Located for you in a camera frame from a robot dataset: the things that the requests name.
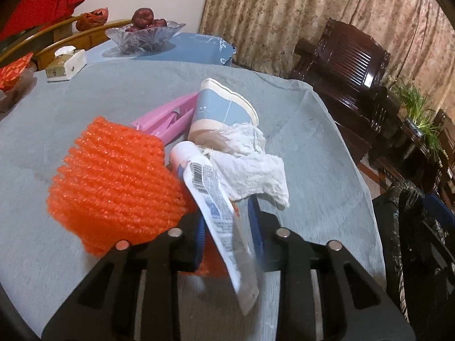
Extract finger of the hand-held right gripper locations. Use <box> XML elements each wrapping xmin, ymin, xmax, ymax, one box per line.
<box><xmin>425</xmin><ymin>194</ymin><xmax>455</xmax><ymax>230</ymax></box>

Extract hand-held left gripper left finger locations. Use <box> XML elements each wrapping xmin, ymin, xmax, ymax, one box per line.
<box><xmin>41</xmin><ymin>210</ymin><xmax>207</xmax><ymax>341</ymax></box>

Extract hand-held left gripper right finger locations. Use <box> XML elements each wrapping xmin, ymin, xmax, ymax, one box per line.
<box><xmin>248</xmin><ymin>197</ymin><xmax>416</xmax><ymax>341</ymax></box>

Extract white toothpaste tube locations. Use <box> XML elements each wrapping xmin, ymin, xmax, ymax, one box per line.
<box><xmin>170</xmin><ymin>141</ymin><xmax>260</xmax><ymax>316</ymax></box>

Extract black bag lined trash bin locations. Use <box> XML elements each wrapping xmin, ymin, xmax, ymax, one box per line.
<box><xmin>371</xmin><ymin>181</ymin><xmax>455</xmax><ymax>331</ymax></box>

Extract orange foam fruit net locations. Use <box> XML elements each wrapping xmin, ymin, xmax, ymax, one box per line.
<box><xmin>47</xmin><ymin>115</ymin><xmax>228</xmax><ymax>278</ymax></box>

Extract dark wooden armchair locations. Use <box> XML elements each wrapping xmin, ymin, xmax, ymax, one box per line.
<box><xmin>432</xmin><ymin>108</ymin><xmax>455</xmax><ymax>199</ymax></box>
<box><xmin>289</xmin><ymin>18</ymin><xmax>400</xmax><ymax>166</ymax></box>

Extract crumpled white tissue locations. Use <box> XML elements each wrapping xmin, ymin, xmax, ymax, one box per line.
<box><xmin>202</xmin><ymin>122</ymin><xmax>290</xmax><ymax>209</ymax></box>

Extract dark wooden side table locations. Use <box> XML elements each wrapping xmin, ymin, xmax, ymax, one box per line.
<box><xmin>368</xmin><ymin>114</ymin><xmax>441</xmax><ymax>192</ymax></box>

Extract blue white plant pot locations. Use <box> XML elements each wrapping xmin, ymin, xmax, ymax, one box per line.
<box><xmin>405</xmin><ymin>117</ymin><xmax>426</xmax><ymax>138</ymax></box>

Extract grey blue tablecloth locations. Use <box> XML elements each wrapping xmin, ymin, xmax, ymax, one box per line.
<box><xmin>0</xmin><ymin>59</ymin><xmax>388</xmax><ymax>338</ymax></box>

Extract green potted plant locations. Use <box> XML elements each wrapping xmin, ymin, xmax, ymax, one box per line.
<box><xmin>386</xmin><ymin>74</ymin><xmax>452</xmax><ymax>171</ymax></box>

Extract blue paper cup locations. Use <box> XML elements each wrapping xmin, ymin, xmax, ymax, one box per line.
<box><xmin>187</xmin><ymin>78</ymin><xmax>259</xmax><ymax>150</ymax></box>

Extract pink plastic hanger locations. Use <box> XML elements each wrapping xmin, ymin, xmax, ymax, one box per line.
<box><xmin>129</xmin><ymin>92</ymin><xmax>200</xmax><ymax>146</ymax></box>

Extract blue patterned tablecloth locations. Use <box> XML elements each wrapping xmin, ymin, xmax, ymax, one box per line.
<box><xmin>85</xmin><ymin>32</ymin><xmax>238</xmax><ymax>66</ymax></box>

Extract cut glass fruit bowl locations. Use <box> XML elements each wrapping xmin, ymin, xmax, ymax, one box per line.
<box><xmin>105</xmin><ymin>20</ymin><xmax>186</xmax><ymax>55</ymax></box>

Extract tissue box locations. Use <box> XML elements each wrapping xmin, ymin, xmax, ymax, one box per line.
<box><xmin>45</xmin><ymin>46</ymin><xmax>87</xmax><ymax>80</ymax></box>

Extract floral beige curtain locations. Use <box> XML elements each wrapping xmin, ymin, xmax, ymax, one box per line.
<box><xmin>198</xmin><ymin>0</ymin><xmax>455</xmax><ymax>121</ymax></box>

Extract small glass dish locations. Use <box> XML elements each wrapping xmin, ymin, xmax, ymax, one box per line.
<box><xmin>0</xmin><ymin>62</ymin><xmax>38</xmax><ymax>114</ymax></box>

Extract red net bag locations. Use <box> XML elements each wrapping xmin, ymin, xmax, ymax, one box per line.
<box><xmin>76</xmin><ymin>8</ymin><xmax>109</xmax><ymax>31</ymax></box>

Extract red patterned packet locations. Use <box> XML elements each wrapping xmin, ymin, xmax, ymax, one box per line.
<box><xmin>0</xmin><ymin>53</ymin><xmax>34</xmax><ymax>91</ymax></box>

